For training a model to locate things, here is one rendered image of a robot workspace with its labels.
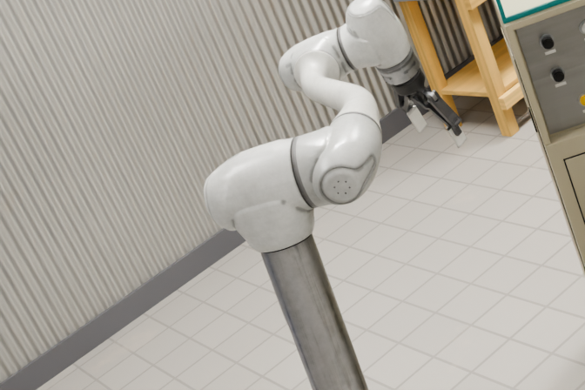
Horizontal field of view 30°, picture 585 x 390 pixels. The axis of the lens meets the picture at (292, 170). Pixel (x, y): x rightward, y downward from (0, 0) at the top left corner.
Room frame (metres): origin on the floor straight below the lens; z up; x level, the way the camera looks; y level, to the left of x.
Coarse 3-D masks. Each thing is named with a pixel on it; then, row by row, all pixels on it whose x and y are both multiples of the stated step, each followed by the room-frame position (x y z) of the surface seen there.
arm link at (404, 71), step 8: (408, 56) 2.26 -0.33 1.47; (416, 56) 2.30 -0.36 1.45; (400, 64) 2.26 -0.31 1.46; (408, 64) 2.26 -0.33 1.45; (416, 64) 2.28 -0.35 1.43; (384, 72) 2.28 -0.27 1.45; (392, 72) 2.27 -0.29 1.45; (400, 72) 2.26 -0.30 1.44; (408, 72) 2.27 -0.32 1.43; (416, 72) 2.28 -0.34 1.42; (392, 80) 2.28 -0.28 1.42; (400, 80) 2.27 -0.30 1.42
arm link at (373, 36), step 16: (368, 0) 2.25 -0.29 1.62; (352, 16) 2.25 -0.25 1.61; (368, 16) 2.22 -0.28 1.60; (384, 16) 2.23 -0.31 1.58; (352, 32) 2.26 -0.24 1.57; (368, 32) 2.23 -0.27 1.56; (384, 32) 2.23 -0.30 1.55; (400, 32) 2.25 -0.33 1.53; (352, 48) 2.25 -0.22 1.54; (368, 48) 2.24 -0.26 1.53; (384, 48) 2.23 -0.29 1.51; (400, 48) 2.24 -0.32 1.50; (352, 64) 2.27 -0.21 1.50; (368, 64) 2.27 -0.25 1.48; (384, 64) 2.26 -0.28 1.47
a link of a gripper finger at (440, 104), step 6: (438, 96) 2.27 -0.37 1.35; (432, 102) 2.26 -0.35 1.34; (438, 102) 2.27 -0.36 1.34; (444, 102) 2.27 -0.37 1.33; (438, 108) 2.26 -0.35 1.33; (444, 108) 2.26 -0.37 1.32; (450, 108) 2.27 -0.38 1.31; (444, 114) 2.26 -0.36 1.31; (450, 114) 2.26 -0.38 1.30; (456, 114) 2.26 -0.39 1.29; (450, 120) 2.25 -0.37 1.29; (456, 126) 2.25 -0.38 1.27
